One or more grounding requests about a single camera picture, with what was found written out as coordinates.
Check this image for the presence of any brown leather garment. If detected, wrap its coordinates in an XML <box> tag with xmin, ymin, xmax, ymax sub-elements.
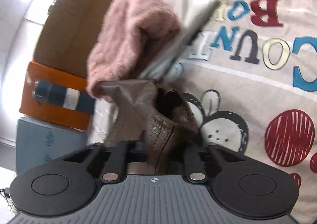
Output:
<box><xmin>100</xmin><ymin>79</ymin><xmax>198</xmax><ymax>175</ymax></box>

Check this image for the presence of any dark blue thermos bottle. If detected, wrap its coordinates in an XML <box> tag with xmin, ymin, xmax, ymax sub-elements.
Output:
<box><xmin>32</xmin><ymin>79</ymin><xmax>96</xmax><ymax>115</ymax></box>

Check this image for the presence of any light blue flat box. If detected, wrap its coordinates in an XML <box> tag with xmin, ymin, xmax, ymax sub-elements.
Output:
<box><xmin>16</xmin><ymin>116</ymin><xmax>87</xmax><ymax>174</ymax></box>

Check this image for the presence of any large brown cardboard box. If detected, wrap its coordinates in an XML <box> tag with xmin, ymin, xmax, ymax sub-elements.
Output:
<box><xmin>33</xmin><ymin>0</ymin><xmax>112</xmax><ymax>78</ymax></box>

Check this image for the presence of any pink knitted sweater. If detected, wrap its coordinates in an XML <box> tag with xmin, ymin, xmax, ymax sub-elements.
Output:
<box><xmin>87</xmin><ymin>0</ymin><xmax>181</xmax><ymax>101</ymax></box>

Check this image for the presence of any printed beige bed sheet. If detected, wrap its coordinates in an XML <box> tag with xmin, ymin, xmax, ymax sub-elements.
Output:
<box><xmin>171</xmin><ymin>0</ymin><xmax>316</xmax><ymax>223</ymax></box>

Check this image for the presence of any orange box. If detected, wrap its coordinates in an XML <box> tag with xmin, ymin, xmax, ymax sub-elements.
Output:
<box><xmin>20</xmin><ymin>61</ymin><xmax>95</xmax><ymax>130</ymax></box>

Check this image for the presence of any white folded garment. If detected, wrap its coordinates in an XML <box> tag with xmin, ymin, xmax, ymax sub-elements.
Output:
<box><xmin>138</xmin><ymin>0</ymin><xmax>219</xmax><ymax>84</ymax></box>

